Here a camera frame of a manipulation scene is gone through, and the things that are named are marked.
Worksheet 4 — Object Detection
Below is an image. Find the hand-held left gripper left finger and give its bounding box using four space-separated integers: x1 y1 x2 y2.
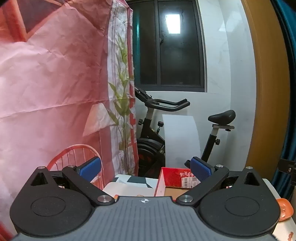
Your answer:
30 156 115 206

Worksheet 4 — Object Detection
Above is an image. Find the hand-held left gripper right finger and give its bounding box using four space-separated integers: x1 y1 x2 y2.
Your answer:
176 157 264 206

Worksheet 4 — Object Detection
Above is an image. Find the red strawberry print box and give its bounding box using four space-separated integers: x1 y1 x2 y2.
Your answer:
154 167 229 197

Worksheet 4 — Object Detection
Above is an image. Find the white curved board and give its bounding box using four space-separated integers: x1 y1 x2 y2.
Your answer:
162 114 201 168

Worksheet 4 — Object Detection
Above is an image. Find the black exercise bike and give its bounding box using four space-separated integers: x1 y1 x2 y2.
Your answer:
134 87 236 176

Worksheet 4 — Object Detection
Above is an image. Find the small orange dish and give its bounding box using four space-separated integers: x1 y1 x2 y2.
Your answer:
276 198 292 222

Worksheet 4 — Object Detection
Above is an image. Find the dark window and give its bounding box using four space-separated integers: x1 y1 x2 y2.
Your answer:
128 0 206 93

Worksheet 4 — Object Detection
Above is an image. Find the blue curtain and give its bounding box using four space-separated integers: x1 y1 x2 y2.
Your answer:
270 0 296 202

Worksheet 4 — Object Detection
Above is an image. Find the black clamp mount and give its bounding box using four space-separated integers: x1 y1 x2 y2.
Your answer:
277 158 296 186

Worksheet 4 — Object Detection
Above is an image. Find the wooden door frame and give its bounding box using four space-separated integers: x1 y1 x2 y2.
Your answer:
240 0 292 181

